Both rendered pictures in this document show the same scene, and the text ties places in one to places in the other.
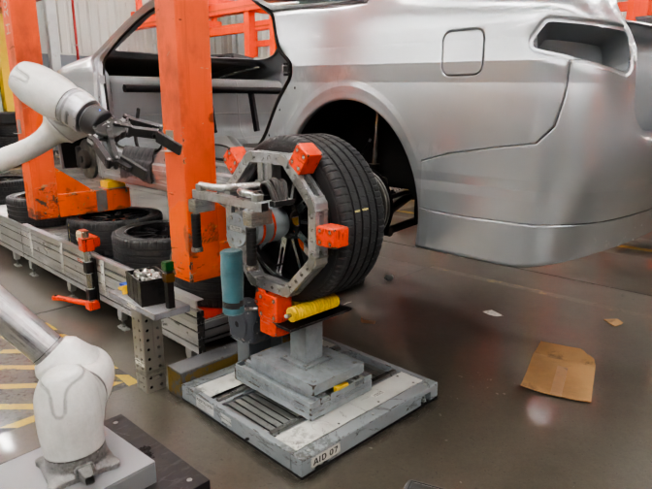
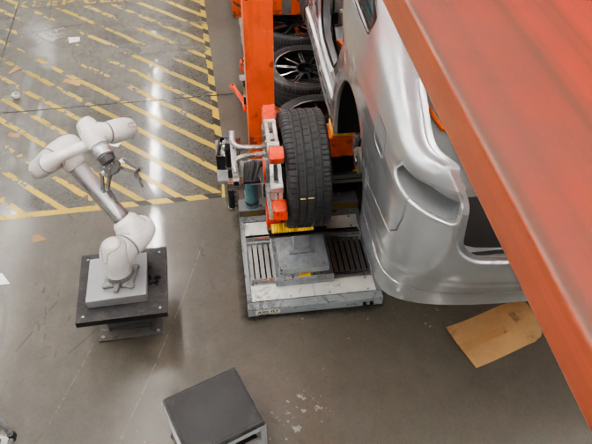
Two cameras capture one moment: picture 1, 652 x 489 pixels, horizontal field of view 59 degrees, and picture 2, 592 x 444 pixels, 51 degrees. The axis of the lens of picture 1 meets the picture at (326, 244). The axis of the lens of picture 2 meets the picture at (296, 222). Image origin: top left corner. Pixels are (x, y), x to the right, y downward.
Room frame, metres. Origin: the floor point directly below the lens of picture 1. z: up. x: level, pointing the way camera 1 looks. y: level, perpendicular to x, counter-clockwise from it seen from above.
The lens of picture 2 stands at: (0.14, -1.48, 3.14)
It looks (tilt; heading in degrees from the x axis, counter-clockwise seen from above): 46 degrees down; 37
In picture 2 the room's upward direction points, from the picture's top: 1 degrees clockwise
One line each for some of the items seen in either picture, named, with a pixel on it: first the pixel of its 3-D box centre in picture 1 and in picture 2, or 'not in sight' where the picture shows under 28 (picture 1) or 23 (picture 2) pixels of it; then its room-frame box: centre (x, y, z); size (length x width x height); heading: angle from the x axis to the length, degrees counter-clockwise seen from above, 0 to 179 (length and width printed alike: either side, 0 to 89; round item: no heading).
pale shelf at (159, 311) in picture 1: (147, 300); (229, 160); (2.44, 0.80, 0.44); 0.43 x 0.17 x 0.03; 45
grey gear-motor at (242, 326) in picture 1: (273, 325); not in sight; (2.60, 0.26, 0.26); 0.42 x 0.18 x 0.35; 135
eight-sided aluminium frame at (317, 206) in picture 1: (273, 222); (271, 170); (2.17, 0.20, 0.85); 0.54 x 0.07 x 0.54; 45
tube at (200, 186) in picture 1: (229, 176); (247, 135); (2.15, 0.36, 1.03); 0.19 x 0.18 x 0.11; 135
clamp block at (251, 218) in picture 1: (257, 216); (236, 183); (1.91, 0.23, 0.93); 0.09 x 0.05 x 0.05; 135
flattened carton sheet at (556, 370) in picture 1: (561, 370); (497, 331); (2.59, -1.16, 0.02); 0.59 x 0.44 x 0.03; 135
